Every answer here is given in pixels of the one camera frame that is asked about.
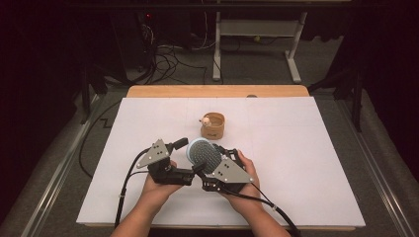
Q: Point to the tan bag-shaped holder with bear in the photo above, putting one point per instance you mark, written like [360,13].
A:
[213,131]

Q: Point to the grey-blue microphone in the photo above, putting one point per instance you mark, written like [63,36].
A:
[201,154]

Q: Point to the wooden table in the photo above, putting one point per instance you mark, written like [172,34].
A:
[217,91]

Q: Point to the black stand leg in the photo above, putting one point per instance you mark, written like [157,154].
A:
[355,98]
[86,95]

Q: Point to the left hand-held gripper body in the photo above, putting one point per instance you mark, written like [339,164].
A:
[154,154]

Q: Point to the person's right hand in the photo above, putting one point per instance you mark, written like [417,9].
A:
[250,171]

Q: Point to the person's left hand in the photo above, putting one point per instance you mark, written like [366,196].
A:
[161,189]

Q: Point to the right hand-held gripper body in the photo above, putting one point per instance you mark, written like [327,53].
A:
[230,173]

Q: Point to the metal floor rail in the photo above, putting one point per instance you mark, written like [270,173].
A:
[59,171]
[378,184]

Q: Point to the dark computer tower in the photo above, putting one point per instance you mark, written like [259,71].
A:
[131,36]

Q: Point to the white table cover sheet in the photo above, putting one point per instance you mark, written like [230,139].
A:
[296,164]

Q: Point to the grey metal table frame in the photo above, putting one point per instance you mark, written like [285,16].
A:
[260,28]

